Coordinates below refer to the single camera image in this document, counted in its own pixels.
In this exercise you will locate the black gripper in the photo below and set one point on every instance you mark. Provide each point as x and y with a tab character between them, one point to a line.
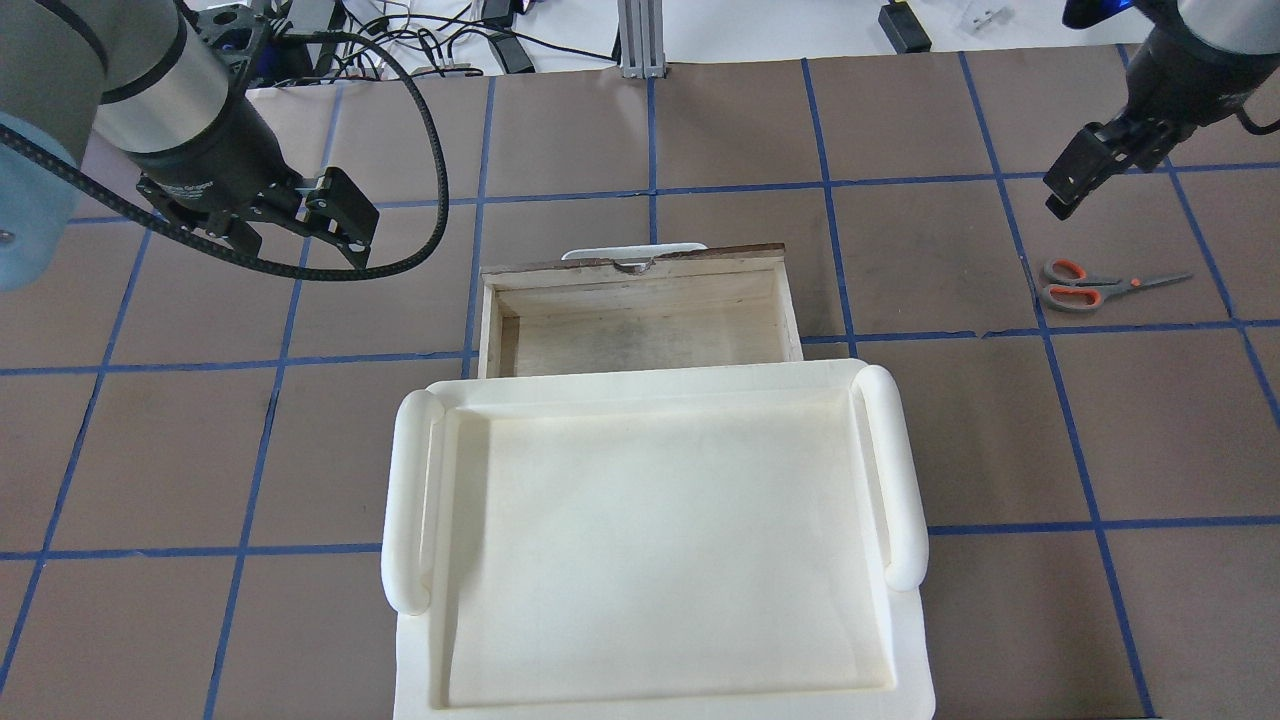
212	153

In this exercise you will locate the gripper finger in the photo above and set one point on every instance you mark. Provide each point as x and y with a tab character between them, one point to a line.
1097	152

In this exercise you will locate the orange grey scissors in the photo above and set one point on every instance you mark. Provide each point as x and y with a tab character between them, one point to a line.
1070	288

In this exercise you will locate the wooden drawer with white handle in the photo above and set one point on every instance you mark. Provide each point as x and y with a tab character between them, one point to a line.
634	308

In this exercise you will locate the white plastic tray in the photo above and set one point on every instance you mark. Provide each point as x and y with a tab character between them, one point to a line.
729	542

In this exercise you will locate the aluminium frame post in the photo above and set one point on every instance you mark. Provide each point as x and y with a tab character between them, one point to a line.
640	32

